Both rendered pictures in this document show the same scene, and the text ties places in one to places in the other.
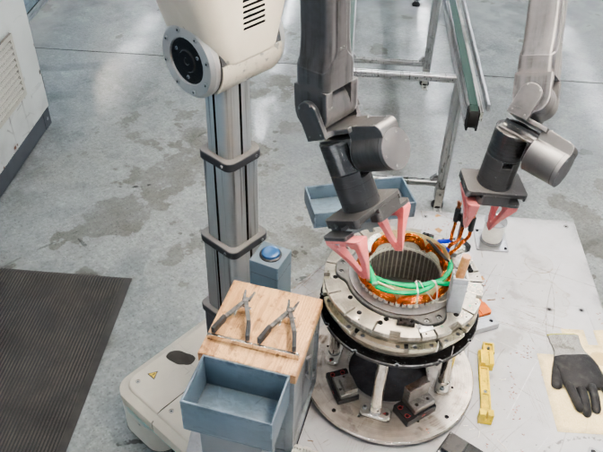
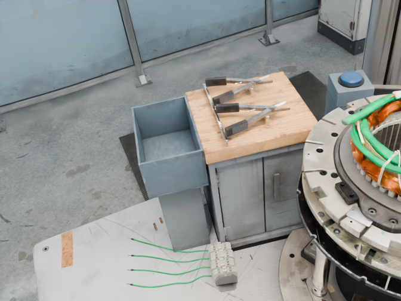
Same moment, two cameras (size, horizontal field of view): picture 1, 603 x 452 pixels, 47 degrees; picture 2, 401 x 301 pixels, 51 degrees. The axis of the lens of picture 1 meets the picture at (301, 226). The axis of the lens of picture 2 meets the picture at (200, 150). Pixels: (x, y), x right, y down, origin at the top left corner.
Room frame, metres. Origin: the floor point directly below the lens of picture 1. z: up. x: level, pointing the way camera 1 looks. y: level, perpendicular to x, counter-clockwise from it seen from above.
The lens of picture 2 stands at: (0.60, -0.47, 1.52)
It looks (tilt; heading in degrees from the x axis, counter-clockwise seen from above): 41 degrees down; 71
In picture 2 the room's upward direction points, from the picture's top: 9 degrees counter-clockwise
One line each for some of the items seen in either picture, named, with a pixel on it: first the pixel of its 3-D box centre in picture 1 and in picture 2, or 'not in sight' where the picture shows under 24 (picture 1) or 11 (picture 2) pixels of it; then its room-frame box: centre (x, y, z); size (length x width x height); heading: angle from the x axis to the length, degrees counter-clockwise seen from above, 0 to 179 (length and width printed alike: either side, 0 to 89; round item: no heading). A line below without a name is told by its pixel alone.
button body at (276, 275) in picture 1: (270, 294); (344, 129); (1.13, 0.07, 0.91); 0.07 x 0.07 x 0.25; 66
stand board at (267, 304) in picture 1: (263, 328); (248, 113); (0.90, 0.07, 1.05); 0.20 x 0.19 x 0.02; 166
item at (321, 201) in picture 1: (355, 239); not in sight; (1.32, -0.14, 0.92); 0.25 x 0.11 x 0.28; 103
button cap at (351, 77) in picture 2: (270, 252); (351, 77); (1.13, 0.07, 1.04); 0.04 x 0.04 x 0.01
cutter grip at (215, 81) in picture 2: (218, 323); (216, 81); (0.88, 0.15, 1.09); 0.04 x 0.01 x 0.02; 151
